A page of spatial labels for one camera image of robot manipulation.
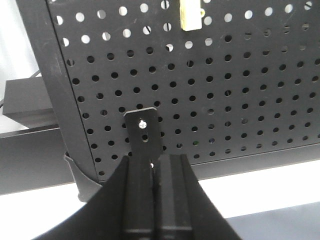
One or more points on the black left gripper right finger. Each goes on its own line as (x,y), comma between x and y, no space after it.
(183,211)

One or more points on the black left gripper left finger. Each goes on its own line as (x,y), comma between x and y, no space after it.
(123,209)

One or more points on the black perforated pegboard panel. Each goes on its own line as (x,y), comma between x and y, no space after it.
(242,93)

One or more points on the black box on table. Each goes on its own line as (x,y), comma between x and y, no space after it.
(26,101)

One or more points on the left black clamp bracket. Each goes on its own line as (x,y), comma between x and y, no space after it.
(144,133)

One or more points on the yellow-tagged white toggle switch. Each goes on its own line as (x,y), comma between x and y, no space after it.
(191,14)

